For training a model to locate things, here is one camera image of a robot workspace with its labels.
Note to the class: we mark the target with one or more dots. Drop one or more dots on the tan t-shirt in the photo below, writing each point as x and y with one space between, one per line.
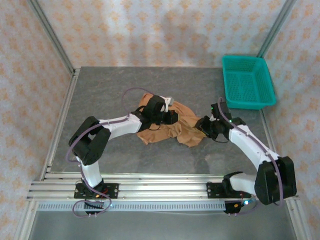
185 135

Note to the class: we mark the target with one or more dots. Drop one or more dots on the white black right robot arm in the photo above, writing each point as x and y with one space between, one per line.
250 147

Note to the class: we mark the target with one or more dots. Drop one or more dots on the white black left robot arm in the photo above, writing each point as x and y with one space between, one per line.
120 127

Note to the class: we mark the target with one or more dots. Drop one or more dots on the teal plastic basket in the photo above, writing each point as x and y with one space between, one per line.
247 82

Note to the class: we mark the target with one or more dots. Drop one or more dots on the grey metal lower panel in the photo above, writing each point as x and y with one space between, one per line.
160 227

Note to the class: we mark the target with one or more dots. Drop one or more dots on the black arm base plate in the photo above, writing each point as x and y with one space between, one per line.
213 190
112 190

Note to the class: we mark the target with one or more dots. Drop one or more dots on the aluminium mounting rail beam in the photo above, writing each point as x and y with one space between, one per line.
162 190

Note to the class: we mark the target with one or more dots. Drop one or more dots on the black controller bracket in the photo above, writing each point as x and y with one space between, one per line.
93 205
231 207

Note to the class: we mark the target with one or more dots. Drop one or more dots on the aluminium frame post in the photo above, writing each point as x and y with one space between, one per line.
275 27
52 35

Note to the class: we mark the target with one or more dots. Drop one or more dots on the aluminium frame leg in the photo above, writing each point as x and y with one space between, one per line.
298 222
25 222

